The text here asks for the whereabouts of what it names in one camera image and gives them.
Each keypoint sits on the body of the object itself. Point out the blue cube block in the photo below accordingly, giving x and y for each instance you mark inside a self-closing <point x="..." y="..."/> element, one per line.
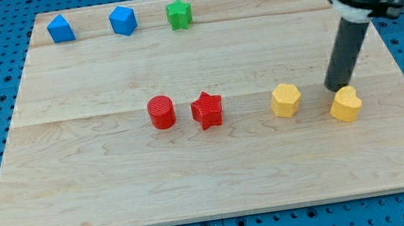
<point x="123" y="20"/>

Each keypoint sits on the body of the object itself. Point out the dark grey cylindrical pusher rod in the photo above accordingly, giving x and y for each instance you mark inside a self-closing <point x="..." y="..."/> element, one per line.
<point x="346" y="49"/>

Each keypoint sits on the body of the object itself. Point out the green star block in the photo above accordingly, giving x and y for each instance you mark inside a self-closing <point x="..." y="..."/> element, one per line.
<point x="179" y="14"/>

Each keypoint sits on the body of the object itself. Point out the red cylinder block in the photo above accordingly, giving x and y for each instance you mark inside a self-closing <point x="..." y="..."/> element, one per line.
<point x="161" y="111"/>

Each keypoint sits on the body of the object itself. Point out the light wooden board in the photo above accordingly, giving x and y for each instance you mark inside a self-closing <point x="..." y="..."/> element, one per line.
<point x="82" y="150"/>

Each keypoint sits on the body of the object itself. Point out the blue triangular prism block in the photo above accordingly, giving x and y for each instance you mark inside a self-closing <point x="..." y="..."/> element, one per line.
<point x="60" y="30"/>

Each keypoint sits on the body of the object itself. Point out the yellow hexagon block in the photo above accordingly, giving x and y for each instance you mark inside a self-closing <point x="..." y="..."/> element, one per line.
<point x="285" y="100"/>

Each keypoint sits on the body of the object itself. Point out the yellow heart block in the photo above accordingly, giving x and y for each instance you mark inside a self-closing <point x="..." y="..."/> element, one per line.
<point x="346" y="105"/>

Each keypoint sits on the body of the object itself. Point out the red star block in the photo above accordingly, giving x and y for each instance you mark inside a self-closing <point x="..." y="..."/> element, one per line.
<point x="207" y="110"/>

